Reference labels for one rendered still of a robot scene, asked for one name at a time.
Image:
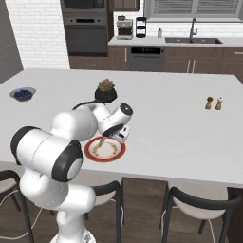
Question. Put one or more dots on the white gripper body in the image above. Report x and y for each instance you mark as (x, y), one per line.
(119, 137)

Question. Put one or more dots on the black chair with white seat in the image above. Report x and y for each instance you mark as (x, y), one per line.
(109, 190)
(9, 180)
(202, 202)

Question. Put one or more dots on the dark dishwasher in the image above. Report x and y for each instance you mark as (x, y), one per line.
(146, 60)

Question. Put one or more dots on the silver coffee machine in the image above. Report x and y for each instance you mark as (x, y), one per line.
(124, 28)

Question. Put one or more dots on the plant in black pot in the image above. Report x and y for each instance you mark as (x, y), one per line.
(105, 93)

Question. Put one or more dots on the dark metal tap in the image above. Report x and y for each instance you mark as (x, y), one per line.
(192, 28)

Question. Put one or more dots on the black countertop appliance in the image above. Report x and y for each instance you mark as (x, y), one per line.
(140, 28)

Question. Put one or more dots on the brown wall cupboard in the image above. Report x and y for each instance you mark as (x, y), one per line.
(125, 4)

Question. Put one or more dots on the dark sink basin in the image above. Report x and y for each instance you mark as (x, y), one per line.
(193, 40)

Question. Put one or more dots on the brown base cupboards run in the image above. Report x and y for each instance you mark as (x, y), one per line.
(202, 60)

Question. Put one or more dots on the blue bowl of blueberries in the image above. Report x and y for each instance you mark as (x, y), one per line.
(22, 94)

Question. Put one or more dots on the window with grey blinds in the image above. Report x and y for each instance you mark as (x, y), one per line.
(196, 8)

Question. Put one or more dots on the dark wall oven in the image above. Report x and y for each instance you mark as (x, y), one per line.
(85, 34)

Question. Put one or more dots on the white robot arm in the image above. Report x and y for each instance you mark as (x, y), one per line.
(47, 152)

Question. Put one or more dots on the brown pepper shaker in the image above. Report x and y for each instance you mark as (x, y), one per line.
(208, 103)

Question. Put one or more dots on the brown white-topped salt shaker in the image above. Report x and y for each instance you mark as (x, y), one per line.
(219, 104)

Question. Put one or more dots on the white soap dispenser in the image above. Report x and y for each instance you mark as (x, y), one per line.
(159, 33)

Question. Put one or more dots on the red rimmed white plate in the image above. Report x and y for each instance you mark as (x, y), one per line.
(110, 154)

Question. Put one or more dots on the dark microwave oven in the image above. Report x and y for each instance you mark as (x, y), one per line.
(84, 3)

